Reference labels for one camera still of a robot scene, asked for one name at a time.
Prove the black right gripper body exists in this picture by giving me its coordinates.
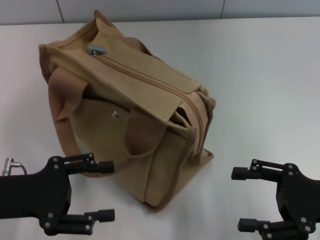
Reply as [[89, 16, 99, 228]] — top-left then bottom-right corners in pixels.
[[276, 163, 320, 235]]

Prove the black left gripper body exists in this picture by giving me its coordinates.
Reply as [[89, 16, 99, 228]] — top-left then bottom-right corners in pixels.
[[0, 156, 73, 236]]

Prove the khaki fabric food bag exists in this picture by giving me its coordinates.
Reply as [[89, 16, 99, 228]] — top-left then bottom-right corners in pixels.
[[38, 9, 216, 213]]

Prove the silver metal zipper pull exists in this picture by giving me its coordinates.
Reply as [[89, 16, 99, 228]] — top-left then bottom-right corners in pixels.
[[86, 44, 108, 57]]

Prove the left gripper connector with cable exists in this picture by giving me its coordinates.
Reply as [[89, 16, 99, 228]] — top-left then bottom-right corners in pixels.
[[1, 156, 30, 177]]

